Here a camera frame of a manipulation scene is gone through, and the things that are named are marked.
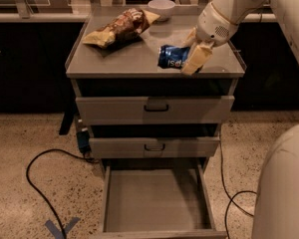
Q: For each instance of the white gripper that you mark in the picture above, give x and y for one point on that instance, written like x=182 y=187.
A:
x=213 y=27

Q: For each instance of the blue pepsi can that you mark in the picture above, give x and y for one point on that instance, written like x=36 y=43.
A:
x=172 y=56

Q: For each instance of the top grey drawer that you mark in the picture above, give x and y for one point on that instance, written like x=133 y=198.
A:
x=154 y=110

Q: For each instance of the grey drawer cabinet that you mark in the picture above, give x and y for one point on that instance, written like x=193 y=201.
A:
x=153 y=131

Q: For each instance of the middle grey drawer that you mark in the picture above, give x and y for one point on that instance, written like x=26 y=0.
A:
x=150 y=147

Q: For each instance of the bottom grey open drawer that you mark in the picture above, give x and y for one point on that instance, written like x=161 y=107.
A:
x=164 y=201

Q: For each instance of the white bowl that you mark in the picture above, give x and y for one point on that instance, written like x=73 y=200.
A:
x=162 y=7

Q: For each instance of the brown yellow chip bag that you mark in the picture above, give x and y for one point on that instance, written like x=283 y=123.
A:
x=127 y=26

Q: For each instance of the blue power box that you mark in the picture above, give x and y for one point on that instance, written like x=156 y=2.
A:
x=83 y=141

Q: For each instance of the dark counter with ledge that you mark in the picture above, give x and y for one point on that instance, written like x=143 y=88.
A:
x=38 y=62

